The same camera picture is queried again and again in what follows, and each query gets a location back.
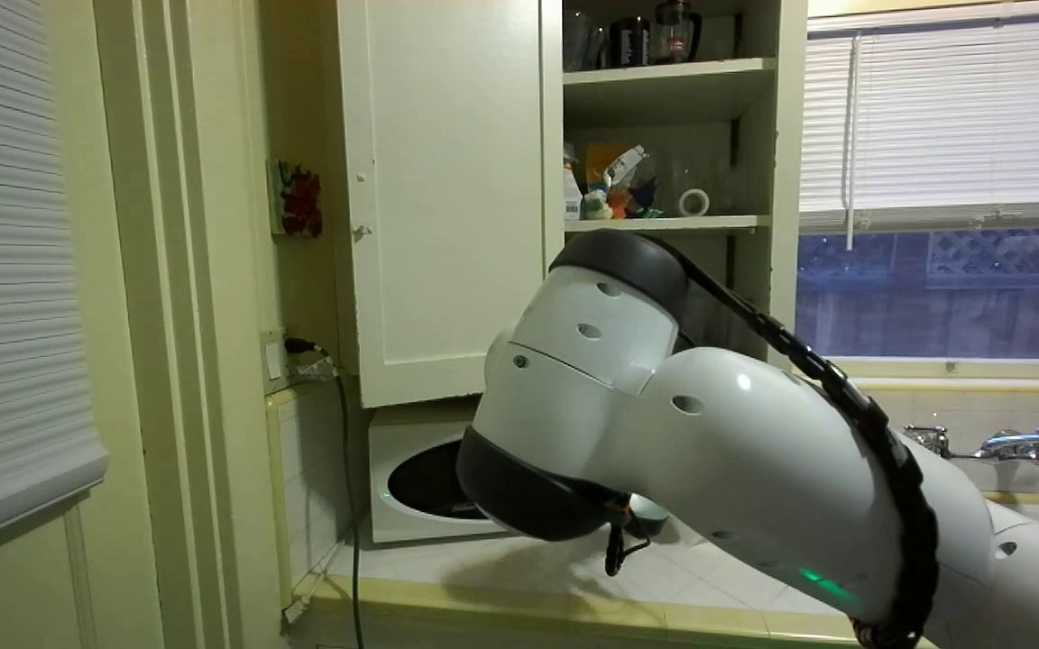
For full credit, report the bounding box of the dark kitchen jar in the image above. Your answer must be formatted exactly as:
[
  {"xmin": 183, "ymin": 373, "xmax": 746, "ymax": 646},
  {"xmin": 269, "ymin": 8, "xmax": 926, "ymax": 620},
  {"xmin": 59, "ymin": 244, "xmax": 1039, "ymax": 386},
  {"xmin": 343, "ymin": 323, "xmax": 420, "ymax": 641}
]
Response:
[
  {"xmin": 607, "ymin": 11, "xmax": 658, "ymax": 68},
  {"xmin": 649, "ymin": 0, "xmax": 702, "ymax": 65},
  {"xmin": 568, "ymin": 5, "xmax": 607, "ymax": 71}
]

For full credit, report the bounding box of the yellow snack packet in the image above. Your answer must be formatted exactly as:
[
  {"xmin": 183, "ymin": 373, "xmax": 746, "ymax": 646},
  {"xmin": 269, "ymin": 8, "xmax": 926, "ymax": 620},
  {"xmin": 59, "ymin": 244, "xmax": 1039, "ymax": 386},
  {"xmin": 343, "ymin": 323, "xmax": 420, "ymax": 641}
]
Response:
[{"xmin": 575, "ymin": 142, "xmax": 622, "ymax": 196}]

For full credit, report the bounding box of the silver foil packet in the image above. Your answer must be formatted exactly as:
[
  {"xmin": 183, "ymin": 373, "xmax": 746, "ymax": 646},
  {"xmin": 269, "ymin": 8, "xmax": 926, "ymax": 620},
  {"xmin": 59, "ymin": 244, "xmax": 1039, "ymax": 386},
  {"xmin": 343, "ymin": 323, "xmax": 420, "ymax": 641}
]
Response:
[{"xmin": 601, "ymin": 143, "xmax": 658, "ymax": 196}]

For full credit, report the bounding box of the white tape roll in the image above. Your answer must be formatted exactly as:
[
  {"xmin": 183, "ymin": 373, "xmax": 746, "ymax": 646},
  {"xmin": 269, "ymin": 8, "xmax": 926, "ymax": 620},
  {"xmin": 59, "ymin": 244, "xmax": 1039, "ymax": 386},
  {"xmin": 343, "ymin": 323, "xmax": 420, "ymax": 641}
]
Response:
[{"xmin": 675, "ymin": 182, "xmax": 719, "ymax": 222}]

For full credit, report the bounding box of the black microwave power cord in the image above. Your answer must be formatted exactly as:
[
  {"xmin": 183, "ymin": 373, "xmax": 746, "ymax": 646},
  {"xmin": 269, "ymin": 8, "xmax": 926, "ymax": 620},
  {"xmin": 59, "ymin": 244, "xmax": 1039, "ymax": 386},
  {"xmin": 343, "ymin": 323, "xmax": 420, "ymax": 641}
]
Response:
[{"xmin": 333, "ymin": 367, "xmax": 367, "ymax": 649}]

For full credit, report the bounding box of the white plastic bottle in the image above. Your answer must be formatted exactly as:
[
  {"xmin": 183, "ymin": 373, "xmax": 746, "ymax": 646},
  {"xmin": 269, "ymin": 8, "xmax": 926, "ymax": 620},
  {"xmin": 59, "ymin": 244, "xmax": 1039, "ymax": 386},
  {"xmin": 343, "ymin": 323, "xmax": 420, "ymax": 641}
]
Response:
[{"xmin": 558, "ymin": 157, "xmax": 587, "ymax": 222}]

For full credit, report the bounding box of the cream open cabinet door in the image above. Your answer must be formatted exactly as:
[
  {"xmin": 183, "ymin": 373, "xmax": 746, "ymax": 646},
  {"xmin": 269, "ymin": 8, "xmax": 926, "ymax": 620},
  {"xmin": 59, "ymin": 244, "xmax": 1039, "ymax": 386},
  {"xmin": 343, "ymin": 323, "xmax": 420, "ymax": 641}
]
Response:
[{"xmin": 334, "ymin": 0, "xmax": 569, "ymax": 412}]

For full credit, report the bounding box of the white microwave oven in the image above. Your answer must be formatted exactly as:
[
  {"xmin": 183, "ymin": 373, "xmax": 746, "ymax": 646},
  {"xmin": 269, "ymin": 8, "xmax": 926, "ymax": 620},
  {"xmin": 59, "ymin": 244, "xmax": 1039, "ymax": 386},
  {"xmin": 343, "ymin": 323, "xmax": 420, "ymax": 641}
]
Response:
[{"xmin": 363, "ymin": 402, "xmax": 511, "ymax": 551}]

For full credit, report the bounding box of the kitchen window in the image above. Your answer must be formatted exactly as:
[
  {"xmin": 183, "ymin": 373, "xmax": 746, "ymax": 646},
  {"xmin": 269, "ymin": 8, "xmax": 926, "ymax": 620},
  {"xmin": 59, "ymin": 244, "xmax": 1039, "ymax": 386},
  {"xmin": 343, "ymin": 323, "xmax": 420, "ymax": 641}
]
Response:
[{"xmin": 794, "ymin": 226, "xmax": 1039, "ymax": 363}]

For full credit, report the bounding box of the white sink window blind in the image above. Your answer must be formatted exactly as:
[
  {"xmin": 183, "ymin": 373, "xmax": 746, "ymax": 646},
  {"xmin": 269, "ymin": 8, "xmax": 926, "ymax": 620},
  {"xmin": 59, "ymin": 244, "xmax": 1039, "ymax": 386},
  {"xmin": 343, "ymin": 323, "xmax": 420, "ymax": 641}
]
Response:
[{"xmin": 797, "ymin": 11, "xmax": 1039, "ymax": 234}]

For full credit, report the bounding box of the chrome sink faucet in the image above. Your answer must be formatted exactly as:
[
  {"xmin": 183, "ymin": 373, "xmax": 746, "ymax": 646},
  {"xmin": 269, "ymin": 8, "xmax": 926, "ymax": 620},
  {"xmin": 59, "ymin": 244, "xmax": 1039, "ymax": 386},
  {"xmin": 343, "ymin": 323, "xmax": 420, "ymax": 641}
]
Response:
[{"xmin": 902, "ymin": 422, "xmax": 1039, "ymax": 468}]

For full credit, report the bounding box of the red wall decoration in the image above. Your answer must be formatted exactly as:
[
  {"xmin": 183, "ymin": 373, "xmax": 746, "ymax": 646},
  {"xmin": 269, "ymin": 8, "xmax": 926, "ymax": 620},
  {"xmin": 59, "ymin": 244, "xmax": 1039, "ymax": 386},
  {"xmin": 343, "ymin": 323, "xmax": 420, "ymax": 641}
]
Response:
[{"xmin": 273, "ymin": 157, "xmax": 327, "ymax": 242}]

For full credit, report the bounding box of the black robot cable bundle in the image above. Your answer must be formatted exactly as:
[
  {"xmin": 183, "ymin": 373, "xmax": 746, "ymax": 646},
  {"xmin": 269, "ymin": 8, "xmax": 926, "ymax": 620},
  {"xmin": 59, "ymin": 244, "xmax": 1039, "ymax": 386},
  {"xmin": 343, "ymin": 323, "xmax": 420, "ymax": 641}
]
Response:
[{"xmin": 601, "ymin": 244, "xmax": 944, "ymax": 649}]

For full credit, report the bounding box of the cream wall cabinet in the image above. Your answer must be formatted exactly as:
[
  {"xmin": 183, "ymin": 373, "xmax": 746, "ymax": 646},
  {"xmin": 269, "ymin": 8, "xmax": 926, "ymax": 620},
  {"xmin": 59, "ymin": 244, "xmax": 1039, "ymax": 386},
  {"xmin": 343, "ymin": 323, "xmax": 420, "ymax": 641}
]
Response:
[{"xmin": 542, "ymin": 0, "xmax": 811, "ymax": 363}]

